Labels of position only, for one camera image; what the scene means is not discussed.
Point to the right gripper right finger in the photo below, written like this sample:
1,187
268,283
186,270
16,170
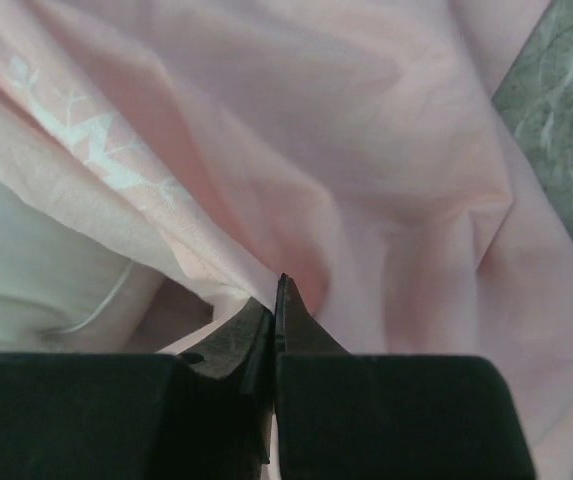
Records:
356,416

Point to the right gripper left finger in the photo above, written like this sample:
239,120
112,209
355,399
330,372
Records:
200,414

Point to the white pillow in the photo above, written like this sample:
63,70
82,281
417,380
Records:
61,291

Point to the purple princess print pillowcase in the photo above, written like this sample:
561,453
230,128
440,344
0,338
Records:
351,145

